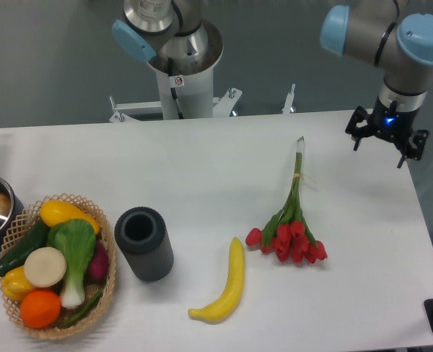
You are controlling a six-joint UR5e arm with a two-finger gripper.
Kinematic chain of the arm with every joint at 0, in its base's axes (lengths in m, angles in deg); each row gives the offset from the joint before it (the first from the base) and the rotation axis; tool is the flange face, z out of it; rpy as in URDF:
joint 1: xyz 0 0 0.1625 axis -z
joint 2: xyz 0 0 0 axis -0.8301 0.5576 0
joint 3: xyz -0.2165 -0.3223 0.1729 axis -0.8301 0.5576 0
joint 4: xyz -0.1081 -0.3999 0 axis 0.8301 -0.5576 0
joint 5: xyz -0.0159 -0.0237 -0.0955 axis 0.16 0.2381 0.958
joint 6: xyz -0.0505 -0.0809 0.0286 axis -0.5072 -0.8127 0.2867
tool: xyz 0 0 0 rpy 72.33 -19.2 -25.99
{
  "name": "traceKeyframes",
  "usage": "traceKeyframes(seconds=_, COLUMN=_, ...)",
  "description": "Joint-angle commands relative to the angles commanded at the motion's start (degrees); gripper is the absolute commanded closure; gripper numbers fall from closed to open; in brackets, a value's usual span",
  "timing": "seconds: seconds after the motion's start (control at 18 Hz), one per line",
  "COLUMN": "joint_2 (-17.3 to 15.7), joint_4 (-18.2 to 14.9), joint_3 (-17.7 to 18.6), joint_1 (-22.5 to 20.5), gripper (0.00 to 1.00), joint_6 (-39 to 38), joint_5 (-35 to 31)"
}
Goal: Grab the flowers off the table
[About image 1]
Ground white metal mounting frame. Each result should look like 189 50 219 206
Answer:
108 83 298 123

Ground woven wicker basket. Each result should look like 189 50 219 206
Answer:
1 193 116 340

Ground dark green cucumber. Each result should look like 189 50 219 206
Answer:
0 220 50 277

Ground yellow bell pepper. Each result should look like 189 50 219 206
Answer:
0 265 37 301

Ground red tulip bouquet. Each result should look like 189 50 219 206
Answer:
245 136 327 264

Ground purple red onion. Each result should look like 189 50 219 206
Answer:
86 241 109 281

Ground orange fruit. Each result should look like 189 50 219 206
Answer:
20 290 62 329

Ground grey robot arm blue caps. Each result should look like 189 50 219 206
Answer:
319 1 433 162

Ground green chili pepper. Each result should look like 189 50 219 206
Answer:
60 291 103 329

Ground dark grey ribbed vase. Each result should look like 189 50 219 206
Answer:
114 207 174 282

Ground yellow squash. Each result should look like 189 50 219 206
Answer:
40 200 100 235

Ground green bok choy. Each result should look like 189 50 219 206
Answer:
47 219 96 309

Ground silver robot base column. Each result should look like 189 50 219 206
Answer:
112 1 223 100

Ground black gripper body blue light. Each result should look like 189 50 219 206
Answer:
369 98 418 143

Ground cream round bun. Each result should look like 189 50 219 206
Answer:
23 247 67 288

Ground yellow banana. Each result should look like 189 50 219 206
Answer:
188 238 245 324

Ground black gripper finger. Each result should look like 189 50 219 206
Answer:
345 106 373 151
396 130 429 169

